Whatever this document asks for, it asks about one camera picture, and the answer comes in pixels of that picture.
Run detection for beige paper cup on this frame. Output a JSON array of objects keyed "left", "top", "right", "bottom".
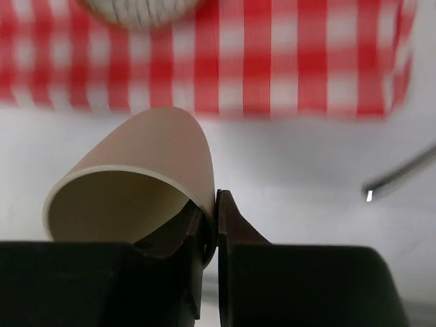
[{"left": 42, "top": 107, "right": 217, "bottom": 264}]

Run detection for red white checkered cloth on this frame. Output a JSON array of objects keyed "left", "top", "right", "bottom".
[{"left": 1, "top": 1, "right": 417, "bottom": 119}]

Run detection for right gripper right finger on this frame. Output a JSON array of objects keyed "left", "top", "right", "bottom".
[{"left": 216, "top": 190, "right": 409, "bottom": 326}]

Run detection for silver knife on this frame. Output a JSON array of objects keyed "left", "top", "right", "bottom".
[{"left": 362, "top": 144, "right": 435, "bottom": 202}]

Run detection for floral patterned plate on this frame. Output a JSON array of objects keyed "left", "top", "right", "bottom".
[{"left": 78, "top": 0, "right": 202, "bottom": 30}]

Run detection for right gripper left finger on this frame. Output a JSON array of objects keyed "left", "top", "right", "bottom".
[{"left": 1, "top": 202, "right": 204, "bottom": 326}]

